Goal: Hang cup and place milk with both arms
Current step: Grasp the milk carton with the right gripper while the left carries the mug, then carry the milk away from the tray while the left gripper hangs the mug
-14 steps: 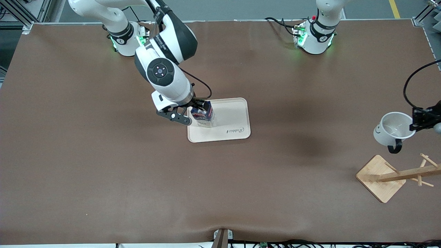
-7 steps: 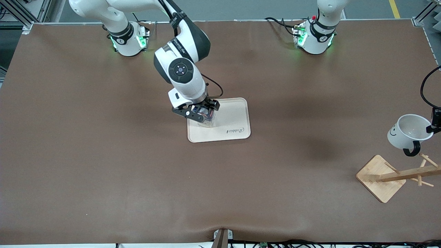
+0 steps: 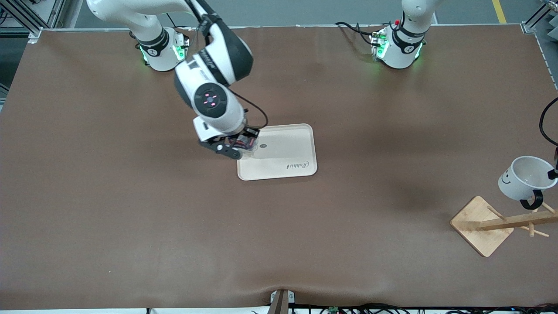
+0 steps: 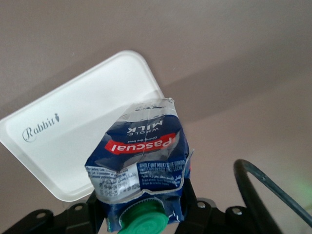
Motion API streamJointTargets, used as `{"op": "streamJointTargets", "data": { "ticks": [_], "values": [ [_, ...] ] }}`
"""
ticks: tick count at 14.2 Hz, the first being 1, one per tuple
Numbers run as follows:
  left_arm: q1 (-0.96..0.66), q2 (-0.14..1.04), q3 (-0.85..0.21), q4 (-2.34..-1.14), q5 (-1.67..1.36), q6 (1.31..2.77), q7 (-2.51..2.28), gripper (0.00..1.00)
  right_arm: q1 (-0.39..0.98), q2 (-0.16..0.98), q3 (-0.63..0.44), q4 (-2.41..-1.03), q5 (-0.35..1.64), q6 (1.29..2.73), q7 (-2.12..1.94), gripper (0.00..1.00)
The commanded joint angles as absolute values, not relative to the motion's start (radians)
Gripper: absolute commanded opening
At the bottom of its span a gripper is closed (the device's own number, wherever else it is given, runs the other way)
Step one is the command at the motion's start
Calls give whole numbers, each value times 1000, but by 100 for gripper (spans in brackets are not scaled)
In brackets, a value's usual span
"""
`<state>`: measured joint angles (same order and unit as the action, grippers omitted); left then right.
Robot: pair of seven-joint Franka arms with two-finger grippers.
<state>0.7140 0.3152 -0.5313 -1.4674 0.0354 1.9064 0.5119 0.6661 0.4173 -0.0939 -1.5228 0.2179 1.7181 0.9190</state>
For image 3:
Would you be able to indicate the wooden cup rack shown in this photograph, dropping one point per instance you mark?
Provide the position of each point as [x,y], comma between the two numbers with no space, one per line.
[481,226]

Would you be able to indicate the cream plastic tray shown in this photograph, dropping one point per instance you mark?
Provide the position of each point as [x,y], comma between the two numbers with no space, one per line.
[283,152]

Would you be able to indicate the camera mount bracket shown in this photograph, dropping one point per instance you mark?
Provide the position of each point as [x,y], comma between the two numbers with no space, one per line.
[281,302]

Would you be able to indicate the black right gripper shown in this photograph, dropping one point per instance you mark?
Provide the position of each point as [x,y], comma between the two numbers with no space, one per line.
[240,140]

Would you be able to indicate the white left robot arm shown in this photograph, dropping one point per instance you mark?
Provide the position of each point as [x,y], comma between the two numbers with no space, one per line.
[403,46]

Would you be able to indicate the brown table mat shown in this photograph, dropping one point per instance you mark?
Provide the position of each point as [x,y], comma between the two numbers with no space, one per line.
[174,218]

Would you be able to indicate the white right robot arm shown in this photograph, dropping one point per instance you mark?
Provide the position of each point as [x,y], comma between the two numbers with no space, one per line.
[218,56]

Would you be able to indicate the aluminium frame post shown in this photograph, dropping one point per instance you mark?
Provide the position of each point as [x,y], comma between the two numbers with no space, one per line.
[39,17]
[538,17]

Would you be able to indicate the blue milk carton green cap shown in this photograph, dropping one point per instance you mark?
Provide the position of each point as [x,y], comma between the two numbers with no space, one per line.
[245,146]

